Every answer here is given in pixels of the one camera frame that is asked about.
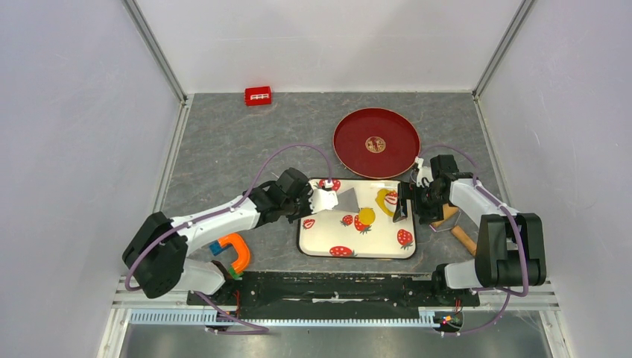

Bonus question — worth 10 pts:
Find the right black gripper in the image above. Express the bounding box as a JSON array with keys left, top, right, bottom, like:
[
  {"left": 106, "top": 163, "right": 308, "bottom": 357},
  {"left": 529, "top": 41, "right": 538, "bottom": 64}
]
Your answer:
[{"left": 393, "top": 182, "right": 447, "bottom": 225}]

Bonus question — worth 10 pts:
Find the yellow dough scrap strip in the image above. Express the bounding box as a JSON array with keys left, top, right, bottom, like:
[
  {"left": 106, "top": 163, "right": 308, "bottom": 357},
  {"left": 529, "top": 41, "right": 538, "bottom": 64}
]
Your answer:
[{"left": 375, "top": 188, "right": 399, "bottom": 218}]

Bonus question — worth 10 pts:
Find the white strawberry tray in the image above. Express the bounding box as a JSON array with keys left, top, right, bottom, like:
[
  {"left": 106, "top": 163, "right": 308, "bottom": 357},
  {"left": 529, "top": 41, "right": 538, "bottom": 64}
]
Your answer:
[{"left": 297, "top": 179, "right": 417, "bottom": 260}]

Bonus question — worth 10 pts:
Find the orange handled metal scraper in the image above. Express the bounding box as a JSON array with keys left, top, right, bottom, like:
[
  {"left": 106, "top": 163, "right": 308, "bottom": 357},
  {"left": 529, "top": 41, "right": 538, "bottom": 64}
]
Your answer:
[{"left": 333, "top": 188, "right": 360, "bottom": 213}]

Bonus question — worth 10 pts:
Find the yellow dough piece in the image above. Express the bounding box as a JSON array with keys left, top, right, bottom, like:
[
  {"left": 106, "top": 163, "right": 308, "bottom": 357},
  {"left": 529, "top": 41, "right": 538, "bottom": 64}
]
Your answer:
[{"left": 358, "top": 207, "right": 376, "bottom": 225}]

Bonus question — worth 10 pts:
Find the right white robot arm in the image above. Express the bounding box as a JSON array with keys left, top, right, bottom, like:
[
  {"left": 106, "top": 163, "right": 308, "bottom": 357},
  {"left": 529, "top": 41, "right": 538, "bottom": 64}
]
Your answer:
[{"left": 393, "top": 154, "right": 547, "bottom": 304}]

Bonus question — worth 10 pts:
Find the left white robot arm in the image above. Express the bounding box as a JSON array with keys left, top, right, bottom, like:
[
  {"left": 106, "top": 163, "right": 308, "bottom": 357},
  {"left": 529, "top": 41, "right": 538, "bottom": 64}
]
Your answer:
[{"left": 121, "top": 168, "right": 340, "bottom": 304}]

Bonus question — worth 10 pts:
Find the orange horseshoe magnet toy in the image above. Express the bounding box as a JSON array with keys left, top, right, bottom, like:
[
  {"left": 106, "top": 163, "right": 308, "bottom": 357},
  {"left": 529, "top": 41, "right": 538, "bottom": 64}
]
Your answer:
[{"left": 209, "top": 233, "right": 252, "bottom": 281}]

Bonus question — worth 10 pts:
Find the red round plate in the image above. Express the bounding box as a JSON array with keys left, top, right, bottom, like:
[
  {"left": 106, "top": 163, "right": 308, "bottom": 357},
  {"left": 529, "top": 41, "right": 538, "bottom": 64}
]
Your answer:
[{"left": 332, "top": 107, "right": 422, "bottom": 179}]

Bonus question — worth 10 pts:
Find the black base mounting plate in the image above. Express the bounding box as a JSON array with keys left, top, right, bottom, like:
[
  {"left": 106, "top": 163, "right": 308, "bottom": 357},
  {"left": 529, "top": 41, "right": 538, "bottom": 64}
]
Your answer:
[{"left": 209, "top": 271, "right": 480, "bottom": 319}]

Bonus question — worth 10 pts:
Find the red toy brick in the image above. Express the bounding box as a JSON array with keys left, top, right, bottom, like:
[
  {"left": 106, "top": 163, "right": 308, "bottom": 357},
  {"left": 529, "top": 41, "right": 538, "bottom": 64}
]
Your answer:
[{"left": 244, "top": 86, "right": 273, "bottom": 107}]

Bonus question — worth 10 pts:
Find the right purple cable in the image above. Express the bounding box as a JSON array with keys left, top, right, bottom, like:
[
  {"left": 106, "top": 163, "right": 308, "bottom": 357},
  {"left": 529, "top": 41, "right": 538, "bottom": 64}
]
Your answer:
[{"left": 420, "top": 144, "right": 530, "bottom": 338}]

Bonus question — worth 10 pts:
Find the aluminium frame rail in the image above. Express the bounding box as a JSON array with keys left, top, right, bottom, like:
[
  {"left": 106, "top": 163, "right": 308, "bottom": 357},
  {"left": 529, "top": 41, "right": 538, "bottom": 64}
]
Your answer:
[{"left": 110, "top": 276, "right": 561, "bottom": 328}]

